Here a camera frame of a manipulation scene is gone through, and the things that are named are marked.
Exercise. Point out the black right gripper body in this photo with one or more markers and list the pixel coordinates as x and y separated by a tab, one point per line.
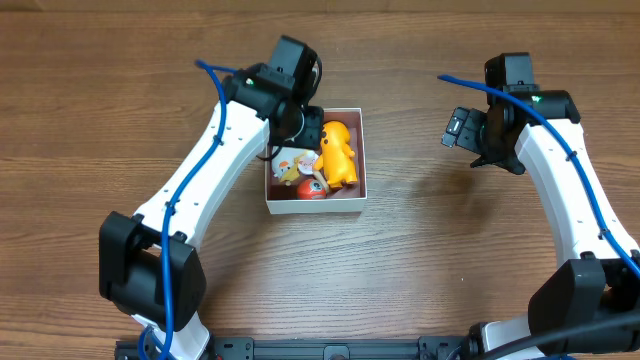
493	150

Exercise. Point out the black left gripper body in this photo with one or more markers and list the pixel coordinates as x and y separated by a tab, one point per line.
310	120

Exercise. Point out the white plush duck toy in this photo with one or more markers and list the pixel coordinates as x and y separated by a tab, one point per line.
285	164

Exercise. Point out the orange dog figurine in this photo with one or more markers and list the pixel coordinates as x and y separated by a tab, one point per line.
336	160

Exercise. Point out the red round face ball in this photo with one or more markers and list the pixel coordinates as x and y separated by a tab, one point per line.
311	189

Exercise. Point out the small wooden rattle drum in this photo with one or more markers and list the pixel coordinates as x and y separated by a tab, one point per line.
306	163

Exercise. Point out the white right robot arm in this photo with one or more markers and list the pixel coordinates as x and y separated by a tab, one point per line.
590	305

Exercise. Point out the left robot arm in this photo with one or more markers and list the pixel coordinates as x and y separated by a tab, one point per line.
149	265

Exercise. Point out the white box pink inside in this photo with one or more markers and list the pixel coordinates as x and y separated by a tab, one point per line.
283	199

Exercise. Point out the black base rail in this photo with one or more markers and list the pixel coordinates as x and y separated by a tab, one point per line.
423	348

